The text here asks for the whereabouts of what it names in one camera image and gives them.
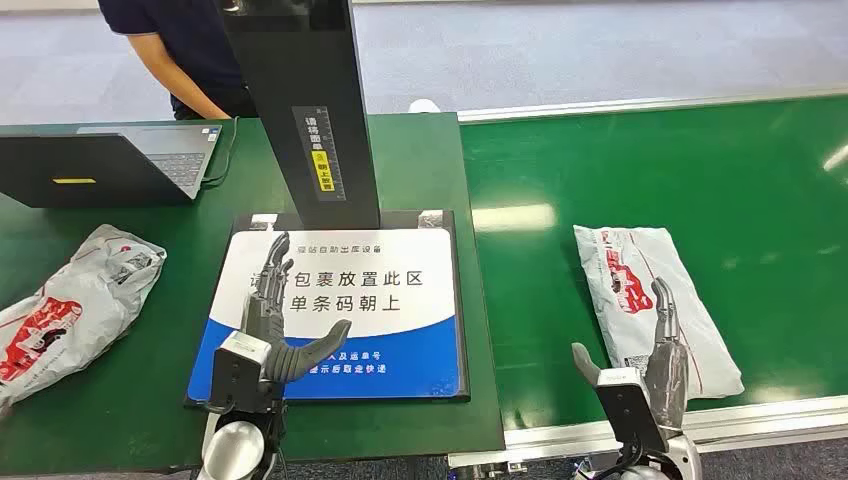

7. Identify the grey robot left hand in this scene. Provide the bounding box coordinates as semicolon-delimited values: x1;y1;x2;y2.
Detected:
240;231;353;385

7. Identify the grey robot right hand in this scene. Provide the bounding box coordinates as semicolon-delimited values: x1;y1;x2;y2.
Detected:
571;276;691;433

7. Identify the grey poly mailer package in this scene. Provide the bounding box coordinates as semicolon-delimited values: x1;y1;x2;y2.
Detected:
572;225;745;401
0;223;168;409

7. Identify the weighing platform with printed sign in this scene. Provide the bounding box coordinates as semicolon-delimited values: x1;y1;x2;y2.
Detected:
184;210;472;405

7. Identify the black weighing device column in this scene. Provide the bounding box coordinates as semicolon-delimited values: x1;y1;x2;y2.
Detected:
213;0;382;231

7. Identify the black ruler label sticker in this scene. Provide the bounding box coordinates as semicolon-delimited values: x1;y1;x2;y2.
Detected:
292;105;347;202

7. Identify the green conveyor belt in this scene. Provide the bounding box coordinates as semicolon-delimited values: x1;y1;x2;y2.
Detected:
450;86;848;480

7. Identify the dark grey laptop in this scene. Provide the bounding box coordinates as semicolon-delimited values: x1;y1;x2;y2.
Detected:
0;122;223;210

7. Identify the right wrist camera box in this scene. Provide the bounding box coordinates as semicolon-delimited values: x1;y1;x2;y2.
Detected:
594;368;670;455

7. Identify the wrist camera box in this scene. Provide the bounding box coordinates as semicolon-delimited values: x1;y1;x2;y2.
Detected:
210;331;273;412
594;368;670;455

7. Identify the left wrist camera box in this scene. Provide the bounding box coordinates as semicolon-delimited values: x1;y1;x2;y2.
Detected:
210;331;273;412

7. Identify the black laptop cable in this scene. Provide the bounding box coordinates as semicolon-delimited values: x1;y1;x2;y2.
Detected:
201;115;240;187

